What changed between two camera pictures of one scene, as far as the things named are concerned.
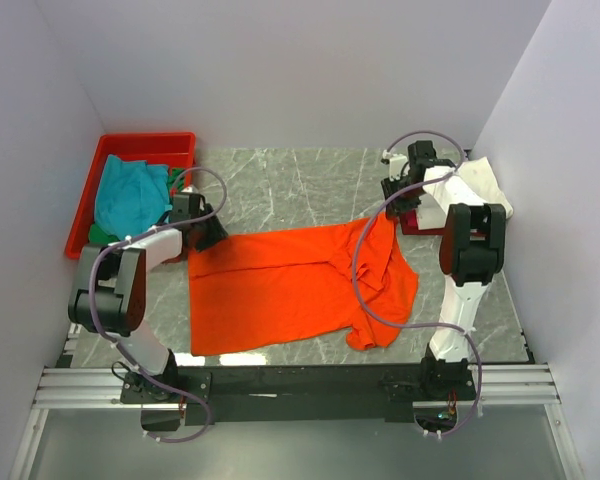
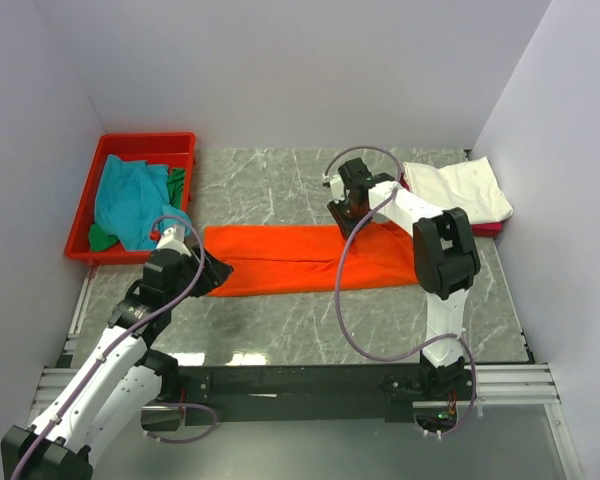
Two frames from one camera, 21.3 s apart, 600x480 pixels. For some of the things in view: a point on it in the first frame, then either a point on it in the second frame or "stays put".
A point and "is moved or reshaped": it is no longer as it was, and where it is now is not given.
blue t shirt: [132, 197] stays put
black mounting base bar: [236, 393] stays put
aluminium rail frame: [496, 386] stays put
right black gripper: [395, 206] to [346, 226]
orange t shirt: [278, 289] is moved or reshaped
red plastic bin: [174, 149] stays put
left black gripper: [217, 232] to [214, 273]
